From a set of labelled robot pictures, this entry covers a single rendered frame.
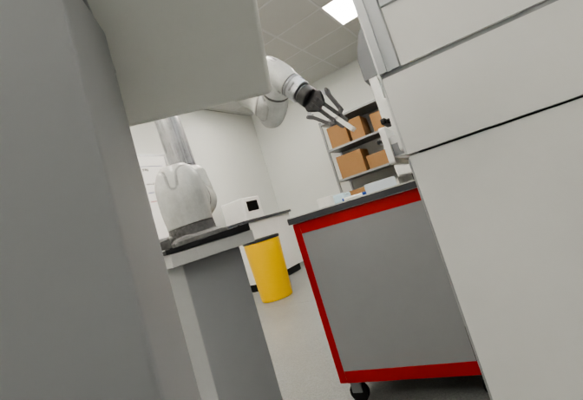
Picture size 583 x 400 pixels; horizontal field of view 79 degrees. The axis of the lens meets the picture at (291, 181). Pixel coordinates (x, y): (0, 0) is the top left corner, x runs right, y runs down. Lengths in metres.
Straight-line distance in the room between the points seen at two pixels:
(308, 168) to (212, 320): 5.03
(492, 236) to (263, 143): 6.05
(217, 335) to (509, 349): 0.79
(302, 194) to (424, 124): 5.55
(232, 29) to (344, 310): 1.17
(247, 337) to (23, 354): 0.95
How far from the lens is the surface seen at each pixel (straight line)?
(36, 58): 0.34
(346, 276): 1.40
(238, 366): 1.21
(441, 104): 0.62
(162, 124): 1.49
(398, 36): 0.66
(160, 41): 0.48
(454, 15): 0.66
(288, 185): 6.25
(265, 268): 3.73
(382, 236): 1.33
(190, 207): 1.18
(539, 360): 0.69
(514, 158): 0.62
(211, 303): 1.16
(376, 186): 1.43
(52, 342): 0.31
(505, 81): 0.63
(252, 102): 1.42
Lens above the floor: 0.76
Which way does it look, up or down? 6 degrees up
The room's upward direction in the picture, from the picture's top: 17 degrees counter-clockwise
